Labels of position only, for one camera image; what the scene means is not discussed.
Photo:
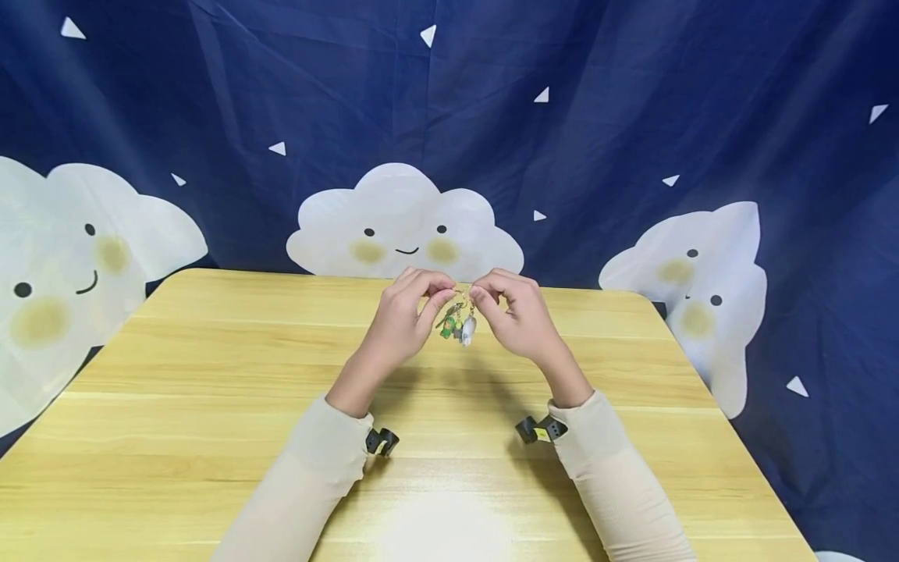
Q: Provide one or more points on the person's right hand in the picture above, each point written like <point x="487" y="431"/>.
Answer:
<point x="523" y="320"/>

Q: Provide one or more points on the person's left hand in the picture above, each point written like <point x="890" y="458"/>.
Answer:
<point x="397" y="324"/>

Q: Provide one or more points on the person's right forearm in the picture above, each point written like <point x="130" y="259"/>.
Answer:
<point x="611" y="476"/>

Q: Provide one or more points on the person's left forearm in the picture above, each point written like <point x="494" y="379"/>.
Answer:
<point x="309" y="476"/>

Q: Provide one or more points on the black wrist band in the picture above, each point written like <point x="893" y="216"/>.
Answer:
<point x="541" y="430"/>
<point x="381" y="442"/>

